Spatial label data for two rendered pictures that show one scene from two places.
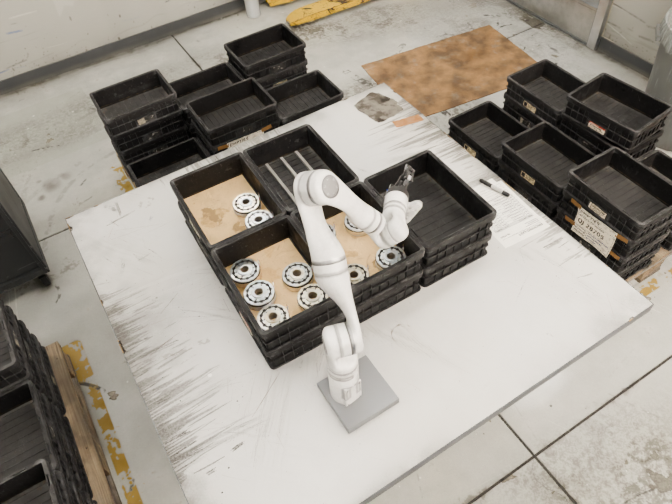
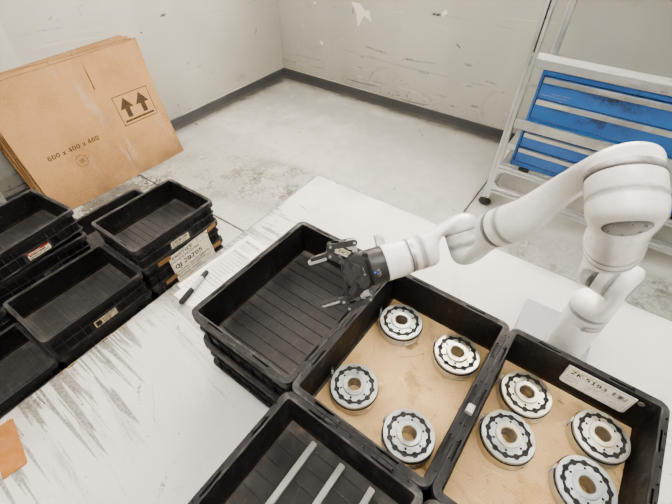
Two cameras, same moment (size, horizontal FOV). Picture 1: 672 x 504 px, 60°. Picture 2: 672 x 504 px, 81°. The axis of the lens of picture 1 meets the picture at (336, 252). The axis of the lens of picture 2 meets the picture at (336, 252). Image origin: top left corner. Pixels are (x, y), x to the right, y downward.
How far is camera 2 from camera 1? 178 cm
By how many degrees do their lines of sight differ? 70
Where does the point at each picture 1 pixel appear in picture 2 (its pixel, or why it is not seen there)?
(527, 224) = (250, 251)
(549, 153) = (56, 307)
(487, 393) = not seen: hidden behind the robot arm
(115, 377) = not seen: outside the picture
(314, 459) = (641, 354)
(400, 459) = (571, 288)
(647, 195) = (153, 214)
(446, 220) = (300, 290)
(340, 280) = not seen: hidden behind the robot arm
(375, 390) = (537, 319)
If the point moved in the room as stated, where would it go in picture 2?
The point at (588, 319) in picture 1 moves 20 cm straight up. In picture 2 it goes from (351, 203) to (353, 158)
